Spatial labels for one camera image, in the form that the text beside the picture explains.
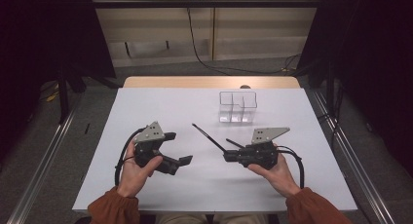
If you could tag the black horizontal bar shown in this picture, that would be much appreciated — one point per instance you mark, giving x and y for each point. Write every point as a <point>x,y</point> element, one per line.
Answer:
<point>201,4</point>

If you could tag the wooden table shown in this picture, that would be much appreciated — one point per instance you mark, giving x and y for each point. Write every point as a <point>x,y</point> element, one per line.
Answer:
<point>195,82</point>

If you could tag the black metal stand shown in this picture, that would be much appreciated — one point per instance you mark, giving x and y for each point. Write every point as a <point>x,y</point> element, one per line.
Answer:
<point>63,97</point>
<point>330,87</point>

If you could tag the person's left hand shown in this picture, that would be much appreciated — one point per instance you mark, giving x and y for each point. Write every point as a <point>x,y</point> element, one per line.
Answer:
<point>136,175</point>

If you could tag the black makeup brush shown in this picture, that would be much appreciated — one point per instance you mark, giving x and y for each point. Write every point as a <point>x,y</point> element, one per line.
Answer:
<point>234,143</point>
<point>209,138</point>

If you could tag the person's right hand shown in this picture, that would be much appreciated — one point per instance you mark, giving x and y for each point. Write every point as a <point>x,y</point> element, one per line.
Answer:
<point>277,177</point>

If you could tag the white table cover sheet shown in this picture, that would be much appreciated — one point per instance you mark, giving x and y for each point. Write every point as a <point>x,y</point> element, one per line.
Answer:
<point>201,191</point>

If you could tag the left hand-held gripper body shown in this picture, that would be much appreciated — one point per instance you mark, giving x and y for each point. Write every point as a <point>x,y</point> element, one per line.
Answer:
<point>149,134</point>

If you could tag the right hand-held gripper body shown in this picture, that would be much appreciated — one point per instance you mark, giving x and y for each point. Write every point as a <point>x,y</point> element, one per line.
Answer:
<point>264,152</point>

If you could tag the small black floor object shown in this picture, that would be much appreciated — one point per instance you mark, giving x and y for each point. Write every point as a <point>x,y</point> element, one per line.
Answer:
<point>87,128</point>

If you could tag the clear acrylic organizer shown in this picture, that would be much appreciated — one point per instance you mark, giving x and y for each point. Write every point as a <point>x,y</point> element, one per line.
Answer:
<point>238,108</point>

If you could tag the metal floor rail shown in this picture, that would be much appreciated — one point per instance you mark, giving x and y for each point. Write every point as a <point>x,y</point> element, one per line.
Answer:
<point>357,172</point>
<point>42,165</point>

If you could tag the black curtain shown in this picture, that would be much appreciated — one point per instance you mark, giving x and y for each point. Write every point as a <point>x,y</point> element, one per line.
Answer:
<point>373,55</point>
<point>39,39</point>

